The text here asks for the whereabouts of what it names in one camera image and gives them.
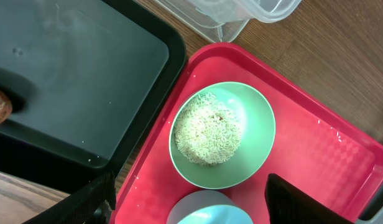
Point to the orange carrot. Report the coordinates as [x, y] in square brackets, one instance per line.
[5, 107]

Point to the small light blue bowl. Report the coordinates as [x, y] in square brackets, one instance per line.
[207, 207]

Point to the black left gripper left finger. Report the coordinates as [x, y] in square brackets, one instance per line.
[93, 203]

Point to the green bowl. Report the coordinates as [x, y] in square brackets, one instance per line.
[258, 134]

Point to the red plastic tray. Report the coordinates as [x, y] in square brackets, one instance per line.
[315, 150]

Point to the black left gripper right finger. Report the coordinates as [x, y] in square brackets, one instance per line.
[287, 204]

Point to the clear plastic waste bin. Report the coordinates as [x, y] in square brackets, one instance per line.
[223, 20]

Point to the cooked white rice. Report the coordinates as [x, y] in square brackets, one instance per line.
[207, 132]

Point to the black waste tray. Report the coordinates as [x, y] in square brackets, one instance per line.
[86, 79]

